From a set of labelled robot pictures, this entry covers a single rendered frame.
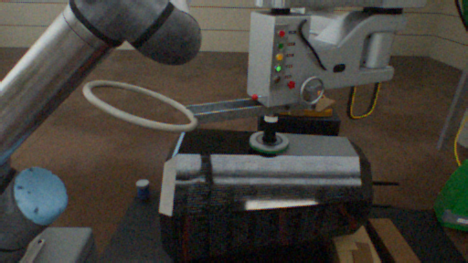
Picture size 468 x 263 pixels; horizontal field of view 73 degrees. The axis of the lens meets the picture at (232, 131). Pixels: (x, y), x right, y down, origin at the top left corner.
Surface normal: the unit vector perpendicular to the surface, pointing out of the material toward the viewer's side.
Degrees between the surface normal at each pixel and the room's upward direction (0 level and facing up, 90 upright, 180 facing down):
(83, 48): 108
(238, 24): 90
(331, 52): 90
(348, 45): 90
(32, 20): 90
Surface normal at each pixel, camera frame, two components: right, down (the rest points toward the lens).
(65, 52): -0.01, 0.43
